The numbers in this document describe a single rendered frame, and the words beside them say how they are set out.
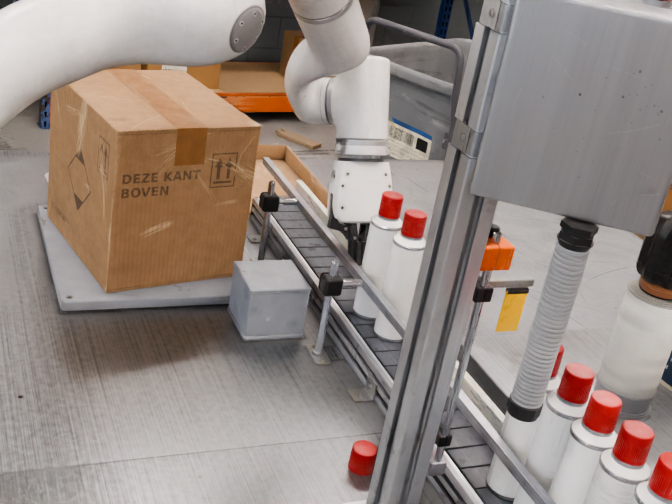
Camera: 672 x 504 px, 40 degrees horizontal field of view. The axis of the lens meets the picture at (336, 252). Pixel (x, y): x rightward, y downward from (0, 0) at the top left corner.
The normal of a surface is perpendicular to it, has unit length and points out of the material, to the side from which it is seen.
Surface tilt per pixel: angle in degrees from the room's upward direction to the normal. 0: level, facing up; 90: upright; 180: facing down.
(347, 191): 69
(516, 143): 90
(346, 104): 78
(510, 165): 90
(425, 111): 94
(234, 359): 0
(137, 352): 0
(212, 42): 111
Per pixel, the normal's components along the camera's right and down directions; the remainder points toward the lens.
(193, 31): 0.00, 0.70
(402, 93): -0.66, 0.28
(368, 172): 0.41, 0.07
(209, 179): 0.54, 0.44
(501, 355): 0.17, -0.89
